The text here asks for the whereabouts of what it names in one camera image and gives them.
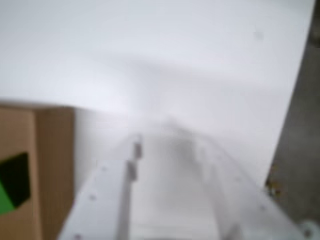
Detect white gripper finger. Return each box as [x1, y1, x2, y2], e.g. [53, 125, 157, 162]
[56, 134, 144, 240]
[168, 121, 305, 240]

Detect green cube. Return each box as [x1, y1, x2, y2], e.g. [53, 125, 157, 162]
[0, 151, 31, 216]

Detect brown cardboard box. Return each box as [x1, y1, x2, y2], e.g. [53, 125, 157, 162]
[0, 104, 76, 240]

